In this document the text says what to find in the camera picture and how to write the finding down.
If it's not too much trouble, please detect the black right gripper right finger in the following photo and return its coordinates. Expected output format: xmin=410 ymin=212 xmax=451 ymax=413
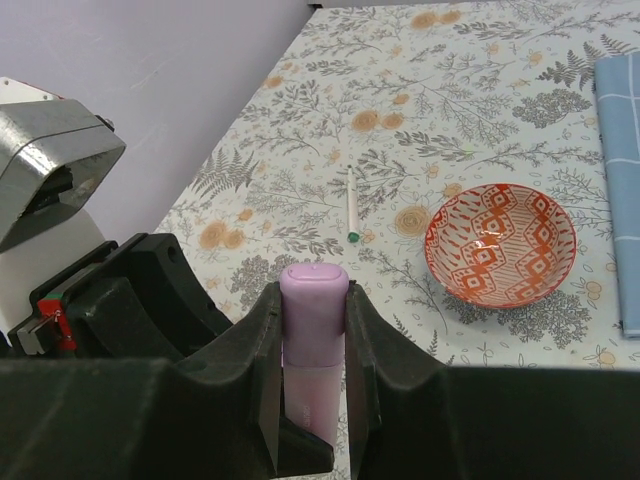
xmin=346 ymin=284 xmax=639 ymax=479

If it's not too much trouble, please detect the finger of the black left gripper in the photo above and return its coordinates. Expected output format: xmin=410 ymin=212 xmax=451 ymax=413
xmin=277 ymin=416 xmax=334 ymax=475
xmin=29 ymin=233 xmax=232 ymax=360

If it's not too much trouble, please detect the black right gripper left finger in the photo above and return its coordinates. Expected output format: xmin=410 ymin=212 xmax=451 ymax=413
xmin=1 ymin=284 xmax=281 ymax=479

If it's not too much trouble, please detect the purple pen cap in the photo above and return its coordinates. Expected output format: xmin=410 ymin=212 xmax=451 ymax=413
xmin=279 ymin=263 xmax=349 ymax=368

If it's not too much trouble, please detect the white marker pen green tip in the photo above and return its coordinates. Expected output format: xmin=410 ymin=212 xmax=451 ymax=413
xmin=346 ymin=165 xmax=360 ymax=243

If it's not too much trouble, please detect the pink pen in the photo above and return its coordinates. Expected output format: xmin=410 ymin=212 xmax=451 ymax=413
xmin=283 ymin=364 xmax=343 ymax=447

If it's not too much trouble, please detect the red patterned small bowl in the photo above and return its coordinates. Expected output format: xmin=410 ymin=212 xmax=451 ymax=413
xmin=425 ymin=183 xmax=577 ymax=308

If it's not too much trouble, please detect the floral tablecloth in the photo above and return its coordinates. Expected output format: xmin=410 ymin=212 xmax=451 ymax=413
xmin=160 ymin=1 xmax=639 ymax=371

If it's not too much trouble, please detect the blue checked cloth napkin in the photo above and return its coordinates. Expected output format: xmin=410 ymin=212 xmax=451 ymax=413
xmin=595 ymin=52 xmax=640 ymax=338

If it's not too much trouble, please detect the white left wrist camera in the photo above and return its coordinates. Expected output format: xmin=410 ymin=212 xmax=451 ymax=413
xmin=1 ymin=77 xmax=126 ymax=335

